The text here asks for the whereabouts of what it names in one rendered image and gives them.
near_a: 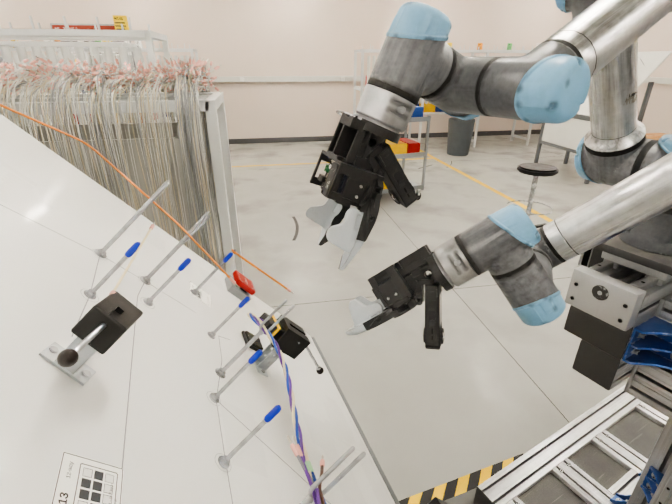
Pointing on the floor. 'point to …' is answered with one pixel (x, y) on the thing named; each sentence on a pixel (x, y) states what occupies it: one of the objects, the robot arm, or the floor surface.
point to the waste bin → (459, 136)
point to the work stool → (535, 180)
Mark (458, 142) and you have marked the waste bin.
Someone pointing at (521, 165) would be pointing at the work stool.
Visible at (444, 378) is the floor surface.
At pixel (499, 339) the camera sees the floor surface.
